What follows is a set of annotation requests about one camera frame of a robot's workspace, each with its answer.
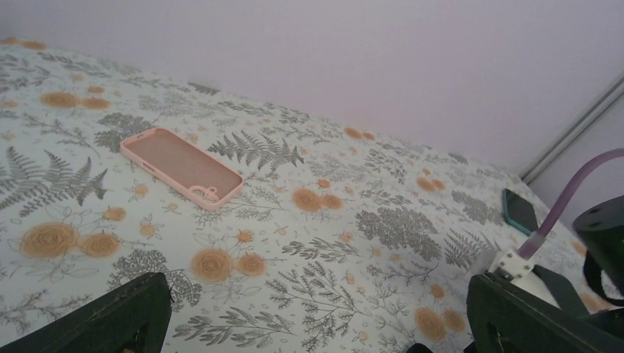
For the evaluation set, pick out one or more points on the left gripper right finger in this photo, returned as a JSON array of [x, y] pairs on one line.
[[505, 318]]

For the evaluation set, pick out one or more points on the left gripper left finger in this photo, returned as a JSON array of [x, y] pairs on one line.
[[134, 316]]

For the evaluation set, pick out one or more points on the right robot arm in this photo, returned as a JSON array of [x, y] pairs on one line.
[[600, 229]]

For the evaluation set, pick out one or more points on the pink phone case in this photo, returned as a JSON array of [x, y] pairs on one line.
[[184, 167]]

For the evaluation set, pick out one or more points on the teal-edged black smartphone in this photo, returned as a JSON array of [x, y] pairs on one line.
[[518, 212]]

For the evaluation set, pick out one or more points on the floral patterned table mat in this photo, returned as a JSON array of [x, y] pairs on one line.
[[341, 239]]

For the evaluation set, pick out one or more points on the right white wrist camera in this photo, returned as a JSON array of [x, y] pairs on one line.
[[513, 268]]

